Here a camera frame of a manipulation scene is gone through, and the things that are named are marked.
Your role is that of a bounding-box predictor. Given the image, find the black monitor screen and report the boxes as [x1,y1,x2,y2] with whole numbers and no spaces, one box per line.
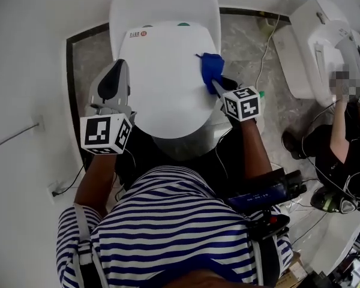
[227,166,307,214]

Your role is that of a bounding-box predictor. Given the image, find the person's black trousers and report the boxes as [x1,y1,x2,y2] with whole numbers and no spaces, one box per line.
[115,127,244,197]

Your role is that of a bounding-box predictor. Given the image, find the blue cloth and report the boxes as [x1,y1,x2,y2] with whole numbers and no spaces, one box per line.
[194,52,225,95]

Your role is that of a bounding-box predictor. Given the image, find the person's right forearm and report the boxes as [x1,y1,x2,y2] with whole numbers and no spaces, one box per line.
[227,120,274,181]

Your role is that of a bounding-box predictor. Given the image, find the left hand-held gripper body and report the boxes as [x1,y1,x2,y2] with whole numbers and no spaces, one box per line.
[80,104,138,155]

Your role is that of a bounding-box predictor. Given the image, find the green capped spray bottle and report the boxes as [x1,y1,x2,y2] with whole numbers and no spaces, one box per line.
[254,90,268,131]

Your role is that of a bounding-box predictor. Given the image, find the black power cable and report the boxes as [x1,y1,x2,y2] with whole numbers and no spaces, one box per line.
[52,163,86,196]

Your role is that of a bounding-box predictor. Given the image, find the black mount with red button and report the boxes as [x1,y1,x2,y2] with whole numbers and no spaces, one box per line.
[247,210,290,241]

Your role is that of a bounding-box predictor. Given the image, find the white cable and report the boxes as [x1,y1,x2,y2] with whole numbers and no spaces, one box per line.
[254,13,281,86]

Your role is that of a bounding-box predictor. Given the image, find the white toilet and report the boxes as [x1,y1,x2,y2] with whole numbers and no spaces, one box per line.
[271,0,360,107]

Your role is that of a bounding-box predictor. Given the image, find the white wall socket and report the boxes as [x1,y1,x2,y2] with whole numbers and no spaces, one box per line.
[47,181,61,203]
[32,114,44,133]

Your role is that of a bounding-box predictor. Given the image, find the person's face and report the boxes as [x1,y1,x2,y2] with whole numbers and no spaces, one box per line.
[167,268,259,288]

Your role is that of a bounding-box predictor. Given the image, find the grey harness strap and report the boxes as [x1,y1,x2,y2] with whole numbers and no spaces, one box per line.
[73,204,109,288]
[253,238,281,288]

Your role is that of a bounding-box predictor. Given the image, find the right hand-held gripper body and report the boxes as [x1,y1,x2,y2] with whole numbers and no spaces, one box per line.
[221,85,262,122]

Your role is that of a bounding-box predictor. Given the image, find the white toilet body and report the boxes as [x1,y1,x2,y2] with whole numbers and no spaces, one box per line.
[109,0,229,161]

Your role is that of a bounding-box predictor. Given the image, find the thin grey wall cable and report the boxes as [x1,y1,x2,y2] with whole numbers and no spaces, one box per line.
[0,123,40,154]

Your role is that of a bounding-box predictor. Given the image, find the person's left forearm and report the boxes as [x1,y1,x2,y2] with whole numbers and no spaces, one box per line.
[74,153,118,218]

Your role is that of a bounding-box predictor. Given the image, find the brown cardboard box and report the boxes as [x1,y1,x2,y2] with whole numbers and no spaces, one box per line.
[275,250,307,288]

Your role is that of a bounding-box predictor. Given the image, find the blue white striped shirt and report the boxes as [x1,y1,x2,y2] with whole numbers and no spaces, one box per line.
[55,165,293,288]

